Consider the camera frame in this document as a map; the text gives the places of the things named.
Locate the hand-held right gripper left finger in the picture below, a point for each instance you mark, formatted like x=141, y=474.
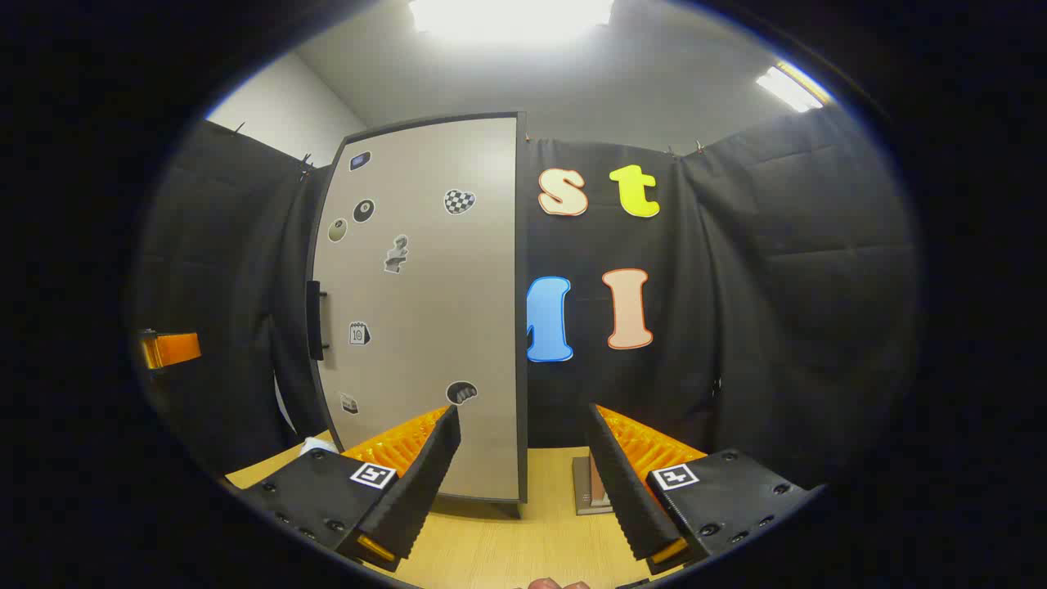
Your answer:
x=425, y=478

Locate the brown book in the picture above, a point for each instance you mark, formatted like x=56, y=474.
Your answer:
x=598, y=489

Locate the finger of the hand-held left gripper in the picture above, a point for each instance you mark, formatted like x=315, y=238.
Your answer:
x=173, y=349

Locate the dark grey cabinet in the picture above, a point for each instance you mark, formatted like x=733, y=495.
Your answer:
x=522, y=327

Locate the black backdrop cloth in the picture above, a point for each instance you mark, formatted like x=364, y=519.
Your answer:
x=777, y=286

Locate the beige cabinet door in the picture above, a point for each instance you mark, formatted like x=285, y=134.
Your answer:
x=442, y=311

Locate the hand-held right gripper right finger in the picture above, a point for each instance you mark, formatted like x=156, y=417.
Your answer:
x=626, y=491

